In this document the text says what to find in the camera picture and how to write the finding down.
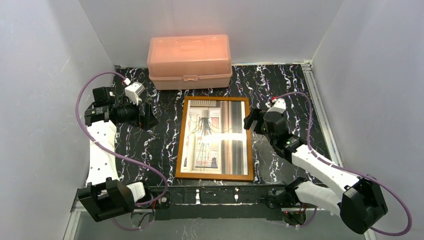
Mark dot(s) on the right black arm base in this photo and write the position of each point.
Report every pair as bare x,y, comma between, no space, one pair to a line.
284,197

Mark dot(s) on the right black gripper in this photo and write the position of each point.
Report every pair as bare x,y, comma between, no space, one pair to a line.
255,122

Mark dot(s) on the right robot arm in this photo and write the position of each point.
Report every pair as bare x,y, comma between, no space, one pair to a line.
358,201

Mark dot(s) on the aluminium front rail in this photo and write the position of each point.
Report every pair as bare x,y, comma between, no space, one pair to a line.
221,195

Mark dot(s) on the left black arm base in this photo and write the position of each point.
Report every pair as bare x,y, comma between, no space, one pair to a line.
161,203

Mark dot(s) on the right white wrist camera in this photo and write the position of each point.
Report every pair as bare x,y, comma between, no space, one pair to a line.
278,105

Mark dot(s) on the pink plastic storage box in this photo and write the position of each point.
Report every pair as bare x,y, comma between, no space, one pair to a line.
190,62

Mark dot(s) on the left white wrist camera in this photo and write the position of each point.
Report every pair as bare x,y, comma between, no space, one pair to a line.
133,92

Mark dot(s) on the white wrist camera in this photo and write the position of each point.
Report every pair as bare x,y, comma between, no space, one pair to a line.
133,92
278,105

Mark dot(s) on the window and plant photo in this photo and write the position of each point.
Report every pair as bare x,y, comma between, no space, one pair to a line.
215,139

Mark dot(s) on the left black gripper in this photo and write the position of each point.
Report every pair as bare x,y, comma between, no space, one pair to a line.
142,114

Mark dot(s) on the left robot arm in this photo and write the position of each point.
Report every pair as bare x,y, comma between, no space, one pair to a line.
104,196

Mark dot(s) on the brown wooden picture frame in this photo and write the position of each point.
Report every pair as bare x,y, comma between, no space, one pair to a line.
179,149

